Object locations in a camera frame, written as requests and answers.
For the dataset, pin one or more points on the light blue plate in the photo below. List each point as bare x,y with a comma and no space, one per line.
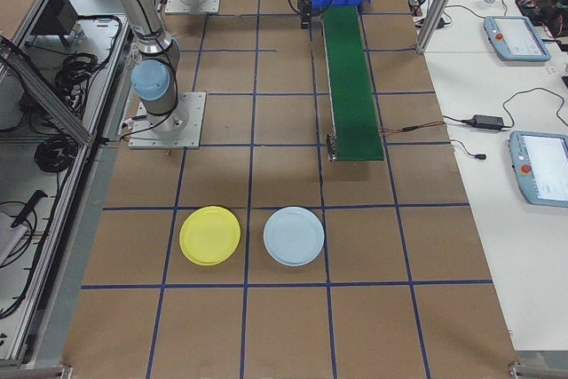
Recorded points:
293,237

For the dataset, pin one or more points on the yellow plate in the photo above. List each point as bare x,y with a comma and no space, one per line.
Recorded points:
208,234

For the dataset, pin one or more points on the green conveyor belt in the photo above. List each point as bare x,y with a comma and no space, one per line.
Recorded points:
350,86

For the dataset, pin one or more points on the small electronics board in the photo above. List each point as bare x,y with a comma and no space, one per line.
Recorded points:
418,8

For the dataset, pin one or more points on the black power adapter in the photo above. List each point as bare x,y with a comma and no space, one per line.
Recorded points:
488,120
437,22

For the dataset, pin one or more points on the white side desk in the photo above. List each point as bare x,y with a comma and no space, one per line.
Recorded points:
510,241
466,37

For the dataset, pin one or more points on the blue-grey teach pendant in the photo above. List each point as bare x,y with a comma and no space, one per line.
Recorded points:
539,170
517,37

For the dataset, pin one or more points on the black box with red part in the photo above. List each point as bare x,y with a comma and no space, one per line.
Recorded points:
530,5

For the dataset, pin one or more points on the large black box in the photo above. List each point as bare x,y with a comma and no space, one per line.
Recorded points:
55,15

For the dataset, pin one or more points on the black handheld tool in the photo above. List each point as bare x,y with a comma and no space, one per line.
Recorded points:
33,201

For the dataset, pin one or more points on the aluminium profile bar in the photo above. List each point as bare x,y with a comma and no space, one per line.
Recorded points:
44,372
541,372

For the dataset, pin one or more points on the aluminium profile post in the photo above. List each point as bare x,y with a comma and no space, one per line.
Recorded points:
441,2

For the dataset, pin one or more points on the V-shaped metal bar frame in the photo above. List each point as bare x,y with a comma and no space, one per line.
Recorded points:
44,92

